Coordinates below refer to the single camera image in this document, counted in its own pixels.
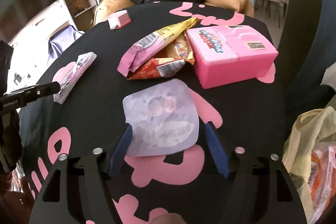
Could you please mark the orange snack bag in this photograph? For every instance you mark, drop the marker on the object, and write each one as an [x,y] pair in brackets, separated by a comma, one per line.
[322,178]

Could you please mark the black Hello Kitty tablecloth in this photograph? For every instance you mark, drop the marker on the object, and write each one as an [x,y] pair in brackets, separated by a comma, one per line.
[185,185]

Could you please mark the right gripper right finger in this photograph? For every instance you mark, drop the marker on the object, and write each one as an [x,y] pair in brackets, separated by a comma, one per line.
[261,189]

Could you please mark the red gold snack wrapper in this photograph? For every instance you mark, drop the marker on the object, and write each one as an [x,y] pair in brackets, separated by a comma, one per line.
[168,61]

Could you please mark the yellow plastic trash bag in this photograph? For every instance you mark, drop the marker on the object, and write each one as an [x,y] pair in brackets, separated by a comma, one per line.
[309,129]

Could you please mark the red sleeve forearm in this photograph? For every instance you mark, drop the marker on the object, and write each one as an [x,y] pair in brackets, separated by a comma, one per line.
[16,207]

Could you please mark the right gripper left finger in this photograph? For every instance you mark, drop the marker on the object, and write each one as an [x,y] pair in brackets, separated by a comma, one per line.
[59,200]

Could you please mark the pink snack wrapper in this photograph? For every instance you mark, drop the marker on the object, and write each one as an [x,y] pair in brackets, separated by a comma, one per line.
[143,50]

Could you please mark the purple shopping bag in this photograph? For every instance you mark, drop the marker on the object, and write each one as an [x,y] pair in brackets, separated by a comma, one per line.
[61,40]

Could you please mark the pink tissue packet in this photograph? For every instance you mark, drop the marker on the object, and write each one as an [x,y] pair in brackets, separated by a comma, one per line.
[69,75]

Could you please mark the pink tissue box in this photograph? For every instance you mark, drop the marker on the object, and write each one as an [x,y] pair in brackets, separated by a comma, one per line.
[230,54]

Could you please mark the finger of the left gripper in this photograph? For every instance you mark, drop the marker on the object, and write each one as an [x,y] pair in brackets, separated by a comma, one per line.
[20,98]

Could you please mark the white pink hexagonal box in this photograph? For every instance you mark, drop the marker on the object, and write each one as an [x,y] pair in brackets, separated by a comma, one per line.
[118,19]

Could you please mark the yellow snack bag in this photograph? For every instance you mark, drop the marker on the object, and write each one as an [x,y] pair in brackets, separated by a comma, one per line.
[173,30]

